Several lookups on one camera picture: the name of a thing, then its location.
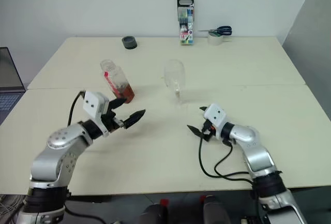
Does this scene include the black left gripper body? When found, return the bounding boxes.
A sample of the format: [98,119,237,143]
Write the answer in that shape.
[100,107,127,133]

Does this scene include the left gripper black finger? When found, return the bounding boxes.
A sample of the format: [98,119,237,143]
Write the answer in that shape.
[121,109,146,130]
[107,97,127,111]

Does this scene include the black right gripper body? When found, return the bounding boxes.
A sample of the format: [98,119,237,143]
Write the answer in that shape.
[201,119,217,142]

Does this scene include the clear bottle with red drink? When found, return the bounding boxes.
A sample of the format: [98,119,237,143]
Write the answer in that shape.
[100,58,136,104]

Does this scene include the clear wine glass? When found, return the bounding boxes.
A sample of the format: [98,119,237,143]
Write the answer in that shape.
[163,58,192,110]

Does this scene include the round black container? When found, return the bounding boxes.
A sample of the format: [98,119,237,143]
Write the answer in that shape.
[122,36,138,50]

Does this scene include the white tape roll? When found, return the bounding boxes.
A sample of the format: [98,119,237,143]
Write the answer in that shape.
[207,32,224,46]

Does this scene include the dark rounded shape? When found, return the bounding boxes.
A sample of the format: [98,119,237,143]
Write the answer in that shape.
[203,195,231,224]
[141,204,169,224]

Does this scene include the coloured marker pen pack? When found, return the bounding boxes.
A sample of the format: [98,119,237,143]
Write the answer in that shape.
[177,0,195,46]

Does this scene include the grey laptop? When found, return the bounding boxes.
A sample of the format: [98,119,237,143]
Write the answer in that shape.
[0,47,26,125]

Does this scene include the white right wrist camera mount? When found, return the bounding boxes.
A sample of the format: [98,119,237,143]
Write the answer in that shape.
[203,103,227,140]

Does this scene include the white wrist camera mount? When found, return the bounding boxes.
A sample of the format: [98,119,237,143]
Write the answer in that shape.
[82,91,110,138]
[203,103,227,140]

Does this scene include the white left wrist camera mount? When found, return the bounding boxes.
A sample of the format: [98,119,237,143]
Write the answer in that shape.
[82,91,110,138]

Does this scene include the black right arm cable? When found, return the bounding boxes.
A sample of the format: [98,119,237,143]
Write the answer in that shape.
[198,130,255,184]

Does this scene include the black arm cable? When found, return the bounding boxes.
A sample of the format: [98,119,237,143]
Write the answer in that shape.
[64,91,106,223]
[198,130,255,184]

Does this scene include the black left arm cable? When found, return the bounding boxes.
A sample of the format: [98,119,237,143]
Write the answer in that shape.
[64,91,106,223]

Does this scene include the blue-handled scissors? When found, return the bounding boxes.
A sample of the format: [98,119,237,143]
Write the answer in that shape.
[198,25,233,36]

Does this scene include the loose cables on floor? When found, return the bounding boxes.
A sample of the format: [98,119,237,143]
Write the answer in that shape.
[0,195,26,217]

